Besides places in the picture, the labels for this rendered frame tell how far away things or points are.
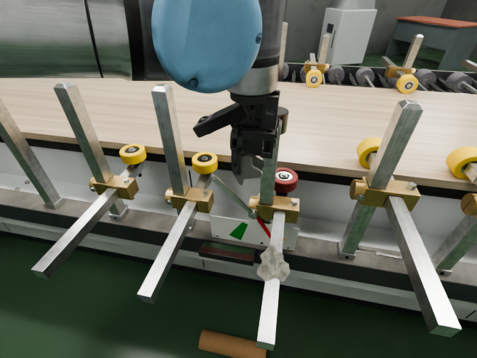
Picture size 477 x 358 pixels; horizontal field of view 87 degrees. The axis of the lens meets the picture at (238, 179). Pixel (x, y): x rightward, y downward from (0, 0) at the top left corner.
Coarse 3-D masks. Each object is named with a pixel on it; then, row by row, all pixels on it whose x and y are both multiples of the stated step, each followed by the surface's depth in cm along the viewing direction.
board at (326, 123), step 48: (0, 96) 122; (48, 96) 122; (96, 96) 122; (144, 96) 122; (192, 96) 122; (288, 96) 122; (336, 96) 122; (384, 96) 122; (432, 96) 122; (144, 144) 86; (192, 144) 86; (288, 144) 86; (336, 144) 86; (432, 144) 86
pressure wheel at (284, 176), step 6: (282, 168) 74; (288, 168) 74; (276, 174) 72; (282, 174) 71; (288, 174) 72; (294, 174) 72; (276, 180) 69; (282, 180) 69; (288, 180) 69; (294, 180) 69; (276, 186) 70; (282, 186) 69; (288, 186) 69; (294, 186) 70; (282, 192) 70
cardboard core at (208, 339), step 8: (200, 336) 113; (208, 336) 113; (216, 336) 113; (224, 336) 114; (232, 336) 114; (200, 344) 112; (208, 344) 111; (216, 344) 111; (224, 344) 111; (232, 344) 111; (240, 344) 111; (248, 344) 111; (256, 344) 111; (216, 352) 111; (224, 352) 110; (232, 352) 110; (240, 352) 109; (248, 352) 109; (256, 352) 108; (264, 352) 108
